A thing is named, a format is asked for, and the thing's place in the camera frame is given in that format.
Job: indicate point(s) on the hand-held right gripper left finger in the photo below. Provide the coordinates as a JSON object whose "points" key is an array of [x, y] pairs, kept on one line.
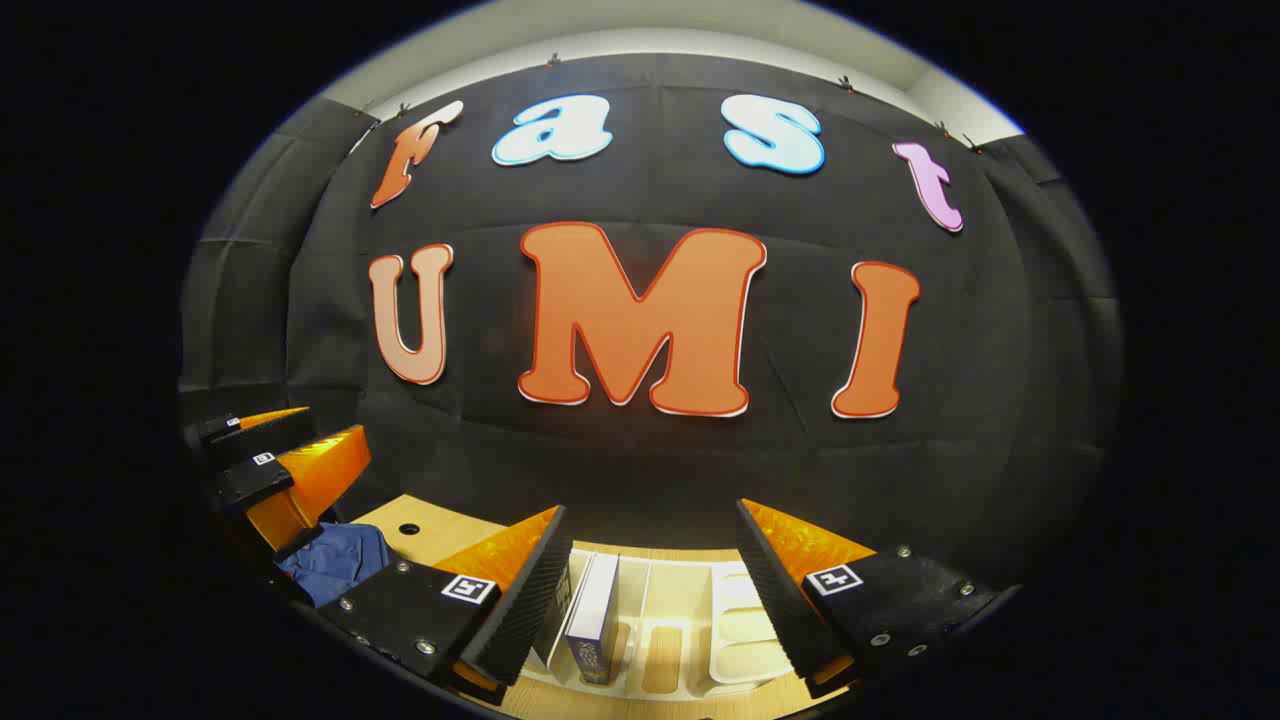
{"points": [[530, 610]]}

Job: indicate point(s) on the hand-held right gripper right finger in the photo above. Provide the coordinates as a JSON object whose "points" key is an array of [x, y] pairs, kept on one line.
{"points": [[780, 600]]}

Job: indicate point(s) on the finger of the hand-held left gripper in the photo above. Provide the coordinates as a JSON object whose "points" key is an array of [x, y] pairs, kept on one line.
{"points": [[270, 432], [250, 480]]}

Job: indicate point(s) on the cream plastic bookshelf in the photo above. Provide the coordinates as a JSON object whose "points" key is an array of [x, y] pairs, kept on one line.
{"points": [[740, 630]]}

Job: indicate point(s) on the blue-spined book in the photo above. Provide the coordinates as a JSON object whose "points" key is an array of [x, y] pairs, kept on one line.
{"points": [[595, 610]]}

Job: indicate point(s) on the blue schoolbag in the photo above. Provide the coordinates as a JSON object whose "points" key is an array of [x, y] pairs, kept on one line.
{"points": [[335, 565]]}

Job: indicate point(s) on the black backdrop cloth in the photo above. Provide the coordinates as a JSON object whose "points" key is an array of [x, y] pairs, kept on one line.
{"points": [[650, 480]]}

